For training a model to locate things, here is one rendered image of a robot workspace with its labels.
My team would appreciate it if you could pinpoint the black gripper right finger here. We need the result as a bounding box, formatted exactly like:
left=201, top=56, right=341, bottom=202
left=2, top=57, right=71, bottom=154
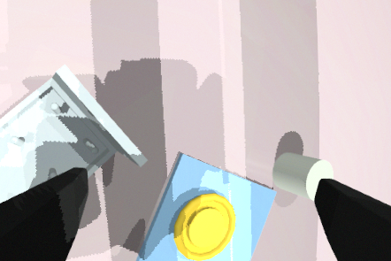
left=314, top=178, right=391, bottom=261

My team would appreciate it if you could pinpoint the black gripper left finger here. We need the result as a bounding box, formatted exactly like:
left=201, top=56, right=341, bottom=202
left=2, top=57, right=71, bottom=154
left=0, top=167, right=88, bottom=261

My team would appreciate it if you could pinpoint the pale grey cylinder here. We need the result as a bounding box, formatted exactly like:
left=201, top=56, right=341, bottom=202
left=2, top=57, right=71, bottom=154
left=272, top=153, right=334, bottom=202

